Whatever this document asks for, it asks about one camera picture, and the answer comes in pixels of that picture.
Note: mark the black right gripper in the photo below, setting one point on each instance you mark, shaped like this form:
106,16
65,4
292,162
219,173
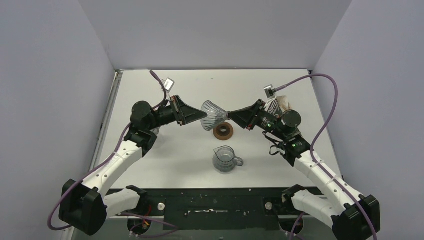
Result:
246,117

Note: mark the orange black coffee filter box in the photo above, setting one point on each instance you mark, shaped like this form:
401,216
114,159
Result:
278,105

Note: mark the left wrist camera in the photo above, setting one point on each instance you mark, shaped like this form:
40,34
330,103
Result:
168,84

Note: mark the clear glass carafe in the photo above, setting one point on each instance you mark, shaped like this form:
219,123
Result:
155,131

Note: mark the clear glass pitcher with handle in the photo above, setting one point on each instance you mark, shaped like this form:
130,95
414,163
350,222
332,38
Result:
225,160

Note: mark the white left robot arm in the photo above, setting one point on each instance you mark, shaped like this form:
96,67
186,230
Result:
116,159

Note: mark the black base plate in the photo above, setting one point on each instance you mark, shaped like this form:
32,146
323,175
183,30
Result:
187,209

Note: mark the small clear glass cup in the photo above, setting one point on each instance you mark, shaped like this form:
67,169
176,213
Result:
215,115

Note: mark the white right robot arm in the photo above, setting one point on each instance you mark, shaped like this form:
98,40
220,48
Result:
349,214

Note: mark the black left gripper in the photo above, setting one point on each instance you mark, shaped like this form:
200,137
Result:
178,110

